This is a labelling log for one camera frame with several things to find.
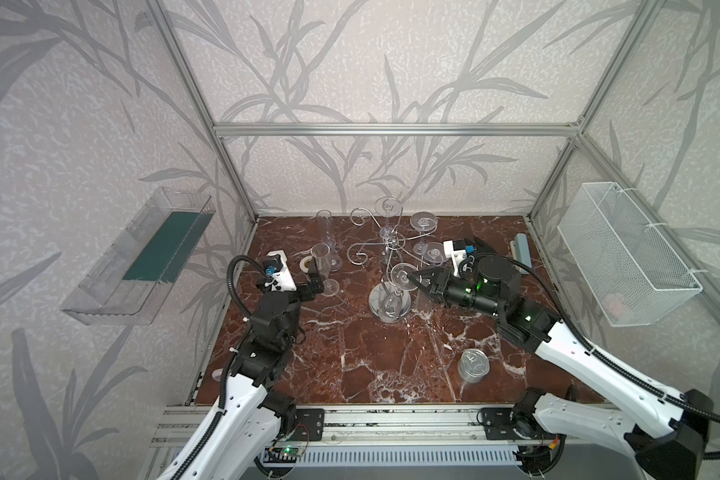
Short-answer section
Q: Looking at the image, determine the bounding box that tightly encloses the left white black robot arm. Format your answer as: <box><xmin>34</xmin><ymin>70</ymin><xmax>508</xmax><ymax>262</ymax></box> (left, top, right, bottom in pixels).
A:
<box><xmin>159</xmin><ymin>273</ymin><xmax>324</xmax><ymax>479</ymax></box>

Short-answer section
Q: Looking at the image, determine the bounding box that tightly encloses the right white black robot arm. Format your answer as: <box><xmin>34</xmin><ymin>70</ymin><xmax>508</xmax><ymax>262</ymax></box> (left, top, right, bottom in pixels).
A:
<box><xmin>407</xmin><ymin>252</ymin><xmax>720</xmax><ymax>479</ymax></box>

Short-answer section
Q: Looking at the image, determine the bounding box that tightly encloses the white tape roll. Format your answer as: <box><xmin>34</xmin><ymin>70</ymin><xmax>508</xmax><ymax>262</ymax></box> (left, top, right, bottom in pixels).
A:
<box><xmin>299</xmin><ymin>255</ymin><xmax>319</xmax><ymax>274</ymax></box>

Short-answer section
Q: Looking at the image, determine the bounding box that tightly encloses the green mat in tray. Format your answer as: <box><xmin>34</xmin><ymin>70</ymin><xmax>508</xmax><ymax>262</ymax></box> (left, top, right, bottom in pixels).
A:
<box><xmin>123</xmin><ymin>211</ymin><xmax>213</xmax><ymax>283</ymax></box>

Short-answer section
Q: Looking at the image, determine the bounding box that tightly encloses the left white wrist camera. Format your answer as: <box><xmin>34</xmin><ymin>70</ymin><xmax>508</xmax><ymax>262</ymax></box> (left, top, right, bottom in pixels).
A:
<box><xmin>261</xmin><ymin>250</ymin><xmax>296</xmax><ymax>292</ymax></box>

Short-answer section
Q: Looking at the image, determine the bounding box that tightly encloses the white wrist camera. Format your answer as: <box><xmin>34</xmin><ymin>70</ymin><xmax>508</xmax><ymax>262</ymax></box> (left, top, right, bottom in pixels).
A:
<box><xmin>261</xmin><ymin>250</ymin><xmax>296</xmax><ymax>292</ymax></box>
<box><xmin>443</xmin><ymin>239</ymin><xmax>475</xmax><ymax>278</ymax></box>

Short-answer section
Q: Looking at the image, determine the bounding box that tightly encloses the silver wire wine glass rack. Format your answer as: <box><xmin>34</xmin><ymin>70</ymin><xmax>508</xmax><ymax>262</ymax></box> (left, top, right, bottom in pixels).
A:
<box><xmin>346</xmin><ymin>207</ymin><xmax>436</xmax><ymax>322</ymax></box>

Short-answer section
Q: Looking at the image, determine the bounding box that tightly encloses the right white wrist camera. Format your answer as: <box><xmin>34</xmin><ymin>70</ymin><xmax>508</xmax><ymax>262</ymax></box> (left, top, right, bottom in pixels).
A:
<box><xmin>443</xmin><ymin>239</ymin><xmax>475</xmax><ymax>278</ymax></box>

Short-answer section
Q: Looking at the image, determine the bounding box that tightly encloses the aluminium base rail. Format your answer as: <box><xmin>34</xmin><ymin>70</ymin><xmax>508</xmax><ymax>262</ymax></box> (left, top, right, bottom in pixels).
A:
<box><xmin>143</xmin><ymin>403</ymin><xmax>637</xmax><ymax>469</ymax></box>

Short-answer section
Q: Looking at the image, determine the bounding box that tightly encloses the clear plastic wall tray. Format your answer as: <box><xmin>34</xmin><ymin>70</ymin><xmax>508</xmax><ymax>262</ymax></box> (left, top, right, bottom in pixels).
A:
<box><xmin>61</xmin><ymin>187</ymin><xmax>216</xmax><ymax>326</ymax></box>

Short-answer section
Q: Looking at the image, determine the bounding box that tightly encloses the aluminium frame crossbar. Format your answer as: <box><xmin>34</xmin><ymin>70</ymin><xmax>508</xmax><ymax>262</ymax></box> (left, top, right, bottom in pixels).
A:
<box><xmin>213</xmin><ymin>123</ymin><xmax>578</xmax><ymax>138</ymax></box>

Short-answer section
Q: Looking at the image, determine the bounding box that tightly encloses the white wire mesh basket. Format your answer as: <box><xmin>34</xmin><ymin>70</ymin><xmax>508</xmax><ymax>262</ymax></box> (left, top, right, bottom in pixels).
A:
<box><xmin>558</xmin><ymin>182</ymin><xmax>703</xmax><ymax>327</ymax></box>

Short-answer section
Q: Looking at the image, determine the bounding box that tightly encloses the right black arm cable conduit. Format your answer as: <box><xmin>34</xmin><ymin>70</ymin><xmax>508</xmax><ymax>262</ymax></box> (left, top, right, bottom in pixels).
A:
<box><xmin>467</xmin><ymin>251</ymin><xmax>720</xmax><ymax>462</ymax></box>

